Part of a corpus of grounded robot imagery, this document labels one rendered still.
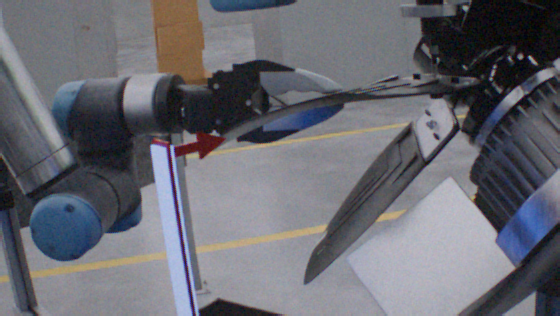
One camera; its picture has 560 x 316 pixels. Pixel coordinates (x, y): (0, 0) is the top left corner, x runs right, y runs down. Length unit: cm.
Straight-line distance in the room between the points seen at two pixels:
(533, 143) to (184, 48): 823
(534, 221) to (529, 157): 7
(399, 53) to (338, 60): 66
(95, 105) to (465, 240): 46
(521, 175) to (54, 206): 49
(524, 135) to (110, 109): 47
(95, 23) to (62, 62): 180
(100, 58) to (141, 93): 420
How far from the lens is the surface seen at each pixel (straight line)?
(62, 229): 75
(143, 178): 283
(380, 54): 720
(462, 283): 76
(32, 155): 76
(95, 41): 502
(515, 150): 75
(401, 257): 77
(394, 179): 89
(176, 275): 61
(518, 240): 73
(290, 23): 690
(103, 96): 85
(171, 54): 886
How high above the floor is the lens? 131
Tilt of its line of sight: 14 degrees down
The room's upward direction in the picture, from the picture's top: 6 degrees counter-clockwise
